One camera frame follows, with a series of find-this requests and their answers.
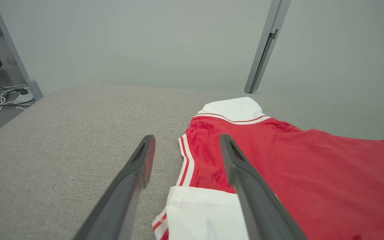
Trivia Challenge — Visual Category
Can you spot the white power strip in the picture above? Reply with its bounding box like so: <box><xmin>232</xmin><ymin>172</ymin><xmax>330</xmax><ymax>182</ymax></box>
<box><xmin>13</xmin><ymin>91</ymin><xmax>34</xmax><ymax>103</ymax></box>

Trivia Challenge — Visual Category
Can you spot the grey partition post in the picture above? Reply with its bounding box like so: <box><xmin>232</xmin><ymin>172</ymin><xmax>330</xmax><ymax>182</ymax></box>
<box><xmin>243</xmin><ymin>0</ymin><xmax>292</xmax><ymax>95</ymax></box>
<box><xmin>0</xmin><ymin>0</ymin><xmax>44</xmax><ymax>101</ymax></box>

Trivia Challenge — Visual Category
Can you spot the red white sports jersey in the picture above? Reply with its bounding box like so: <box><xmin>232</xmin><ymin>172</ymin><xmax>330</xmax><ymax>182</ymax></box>
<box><xmin>152</xmin><ymin>96</ymin><xmax>384</xmax><ymax>240</ymax></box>

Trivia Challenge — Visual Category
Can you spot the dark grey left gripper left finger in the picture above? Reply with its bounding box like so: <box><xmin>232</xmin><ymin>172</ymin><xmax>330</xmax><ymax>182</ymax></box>
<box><xmin>73</xmin><ymin>134</ymin><xmax>156</xmax><ymax>240</ymax></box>

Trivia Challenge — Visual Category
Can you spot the grey fabric padded surface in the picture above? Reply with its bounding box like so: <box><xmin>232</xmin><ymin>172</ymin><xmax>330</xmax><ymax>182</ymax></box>
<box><xmin>0</xmin><ymin>85</ymin><xmax>384</xmax><ymax>240</ymax></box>

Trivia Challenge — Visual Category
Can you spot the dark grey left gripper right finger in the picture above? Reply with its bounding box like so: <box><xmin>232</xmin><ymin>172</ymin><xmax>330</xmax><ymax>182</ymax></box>
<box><xmin>219</xmin><ymin>134</ymin><xmax>308</xmax><ymax>240</ymax></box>

